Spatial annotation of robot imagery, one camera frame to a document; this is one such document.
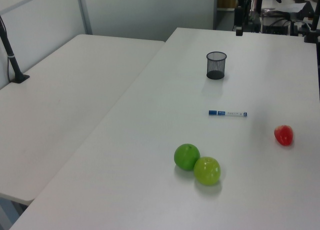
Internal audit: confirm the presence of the blue and white marker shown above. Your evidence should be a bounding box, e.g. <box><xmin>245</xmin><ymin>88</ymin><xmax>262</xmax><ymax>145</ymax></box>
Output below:
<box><xmin>208</xmin><ymin>110</ymin><xmax>249</xmax><ymax>118</ymax></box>

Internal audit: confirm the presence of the dark green apple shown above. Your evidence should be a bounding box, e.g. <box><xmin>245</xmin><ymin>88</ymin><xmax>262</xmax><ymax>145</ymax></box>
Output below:
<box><xmin>173</xmin><ymin>143</ymin><xmax>201</xmax><ymax>172</ymax></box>

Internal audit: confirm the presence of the black mesh pen cup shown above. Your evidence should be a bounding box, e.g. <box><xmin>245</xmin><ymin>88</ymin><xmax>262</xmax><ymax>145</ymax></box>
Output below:
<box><xmin>206</xmin><ymin>51</ymin><xmax>228</xmax><ymax>80</ymax></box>

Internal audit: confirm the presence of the yellow-green apple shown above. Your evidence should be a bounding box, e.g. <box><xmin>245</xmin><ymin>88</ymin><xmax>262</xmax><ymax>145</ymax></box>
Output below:
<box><xmin>193</xmin><ymin>156</ymin><xmax>222</xmax><ymax>186</ymax></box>

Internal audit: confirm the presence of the red wax apple fruit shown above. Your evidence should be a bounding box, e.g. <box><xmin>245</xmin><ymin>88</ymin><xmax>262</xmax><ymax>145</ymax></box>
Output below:
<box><xmin>273</xmin><ymin>124</ymin><xmax>294</xmax><ymax>147</ymax></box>

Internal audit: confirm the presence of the black desk equipment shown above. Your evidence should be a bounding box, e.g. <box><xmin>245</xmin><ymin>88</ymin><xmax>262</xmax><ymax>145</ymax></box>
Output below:
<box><xmin>246</xmin><ymin>10</ymin><xmax>292</xmax><ymax>35</ymax></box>

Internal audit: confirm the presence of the black clamped corner pole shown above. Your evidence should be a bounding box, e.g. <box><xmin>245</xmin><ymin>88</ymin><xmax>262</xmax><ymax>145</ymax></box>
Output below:
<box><xmin>303</xmin><ymin>0</ymin><xmax>320</xmax><ymax>44</ymax></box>

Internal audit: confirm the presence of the black camera pole with base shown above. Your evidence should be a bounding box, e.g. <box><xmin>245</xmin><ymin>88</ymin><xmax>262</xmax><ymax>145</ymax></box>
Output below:
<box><xmin>0</xmin><ymin>14</ymin><xmax>30</xmax><ymax>84</ymax></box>

